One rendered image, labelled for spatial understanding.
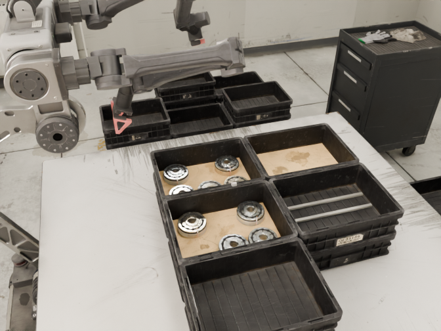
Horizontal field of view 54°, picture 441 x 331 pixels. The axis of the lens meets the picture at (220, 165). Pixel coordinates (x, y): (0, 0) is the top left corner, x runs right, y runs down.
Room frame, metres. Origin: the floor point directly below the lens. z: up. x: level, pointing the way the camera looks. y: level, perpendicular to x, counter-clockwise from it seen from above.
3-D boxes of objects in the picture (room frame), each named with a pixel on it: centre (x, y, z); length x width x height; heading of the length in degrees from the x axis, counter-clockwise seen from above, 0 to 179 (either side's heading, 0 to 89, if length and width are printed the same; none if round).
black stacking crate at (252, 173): (1.34, 0.06, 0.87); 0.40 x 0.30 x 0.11; 106
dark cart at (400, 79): (2.75, -1.16, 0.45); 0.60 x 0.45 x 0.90; 107
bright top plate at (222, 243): (0.99, -0.04, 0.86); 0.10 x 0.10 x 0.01
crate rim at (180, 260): (1.05, -0.02, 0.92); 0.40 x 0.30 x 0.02; 106
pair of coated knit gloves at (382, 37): (2.79, -1.03, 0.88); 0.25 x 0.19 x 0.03; 107
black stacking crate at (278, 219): (1.05, -0.02, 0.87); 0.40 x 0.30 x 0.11; 106
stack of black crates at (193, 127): (2.41, 0.15, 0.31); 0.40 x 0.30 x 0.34; 107
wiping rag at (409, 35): (2.83, -1.26, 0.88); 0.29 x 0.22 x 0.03; 107
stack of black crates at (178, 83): (2.79, 0.26, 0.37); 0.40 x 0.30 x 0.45; 107
